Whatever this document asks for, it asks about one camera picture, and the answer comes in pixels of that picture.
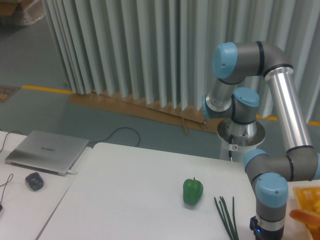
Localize silver laptop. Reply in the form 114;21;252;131
5;130;89;176

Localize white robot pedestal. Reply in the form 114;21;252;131
217;118;266;163

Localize green chive stalks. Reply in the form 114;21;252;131
213;196;240;240

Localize green bell pepper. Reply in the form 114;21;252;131
182;177;204;206

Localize yellow woven basket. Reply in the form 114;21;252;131
293;185;320;240

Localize yellow item in basket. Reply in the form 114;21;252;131
313;199;320;214

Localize black computer mouse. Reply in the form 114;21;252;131
25;172;44;191

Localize brown cardboard sheet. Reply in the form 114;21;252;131
69;91;222;134

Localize cardboard box under plastic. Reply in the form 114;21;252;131
0;0;46;26

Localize black laptop power cable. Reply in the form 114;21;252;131
88;126;141;147

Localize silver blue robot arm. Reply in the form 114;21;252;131
202;41;320;240

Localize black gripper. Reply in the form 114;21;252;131
249;216;284;240

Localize pale folding partition screen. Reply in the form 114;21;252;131
42;0;320;121

